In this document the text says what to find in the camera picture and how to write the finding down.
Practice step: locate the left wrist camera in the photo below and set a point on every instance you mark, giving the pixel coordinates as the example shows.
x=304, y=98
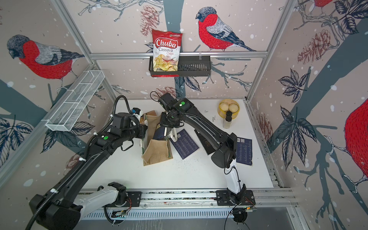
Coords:
x=137, y=113

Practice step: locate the black wire wall basket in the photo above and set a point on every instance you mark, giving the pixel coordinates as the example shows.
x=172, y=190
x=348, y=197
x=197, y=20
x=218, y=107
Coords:
x=188, y=66

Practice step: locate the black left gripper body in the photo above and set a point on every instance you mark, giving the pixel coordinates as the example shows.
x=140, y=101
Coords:
x=141, y=132

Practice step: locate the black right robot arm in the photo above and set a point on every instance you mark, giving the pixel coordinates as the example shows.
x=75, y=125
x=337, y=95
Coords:
x=224, y=144

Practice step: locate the yellow bowl with buns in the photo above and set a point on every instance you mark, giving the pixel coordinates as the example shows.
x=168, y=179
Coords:
x=227, y=105

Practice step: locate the navy book with QR code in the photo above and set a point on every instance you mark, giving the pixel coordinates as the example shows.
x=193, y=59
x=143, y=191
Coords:
x=244, y=152

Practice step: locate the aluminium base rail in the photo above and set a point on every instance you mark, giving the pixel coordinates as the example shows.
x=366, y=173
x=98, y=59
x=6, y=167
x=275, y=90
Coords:
x=184, y=199

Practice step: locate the navy book with barcode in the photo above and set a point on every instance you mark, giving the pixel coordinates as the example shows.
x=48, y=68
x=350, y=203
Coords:
x=184, y=145

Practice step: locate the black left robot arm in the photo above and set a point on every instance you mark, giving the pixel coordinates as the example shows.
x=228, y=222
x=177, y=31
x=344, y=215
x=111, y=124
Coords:
x=57, y=209

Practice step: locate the clear bottle black cap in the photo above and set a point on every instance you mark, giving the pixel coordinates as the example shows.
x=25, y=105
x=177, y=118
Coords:
x=227, y=120

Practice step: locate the burlap canvas bag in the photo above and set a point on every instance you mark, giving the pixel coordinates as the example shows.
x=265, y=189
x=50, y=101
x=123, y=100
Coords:
x=154, y=150

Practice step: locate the navy book yellow label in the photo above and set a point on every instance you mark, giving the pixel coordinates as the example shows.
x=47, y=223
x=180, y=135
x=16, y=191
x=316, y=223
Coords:
x=161, y=133

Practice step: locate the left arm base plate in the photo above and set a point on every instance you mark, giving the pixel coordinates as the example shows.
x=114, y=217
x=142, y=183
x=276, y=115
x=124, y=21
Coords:
x=127, y=200

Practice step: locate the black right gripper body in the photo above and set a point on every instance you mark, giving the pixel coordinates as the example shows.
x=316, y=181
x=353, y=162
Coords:
x=166, y=120

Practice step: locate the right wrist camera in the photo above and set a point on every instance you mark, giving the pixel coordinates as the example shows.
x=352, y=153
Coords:
x=167, y=101

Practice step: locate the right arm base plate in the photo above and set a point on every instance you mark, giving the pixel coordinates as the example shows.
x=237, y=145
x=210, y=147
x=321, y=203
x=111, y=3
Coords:
x=227, y=198

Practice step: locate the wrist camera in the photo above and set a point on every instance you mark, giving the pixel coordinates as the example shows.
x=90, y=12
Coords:
x=167, y=101
x=137, y=113

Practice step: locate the black paperback book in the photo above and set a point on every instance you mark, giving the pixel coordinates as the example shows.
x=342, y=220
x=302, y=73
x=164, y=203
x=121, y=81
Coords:
x=205, y=143

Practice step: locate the red cassava chips bag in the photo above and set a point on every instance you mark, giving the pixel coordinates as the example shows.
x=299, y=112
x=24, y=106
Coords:
x=166, y=52

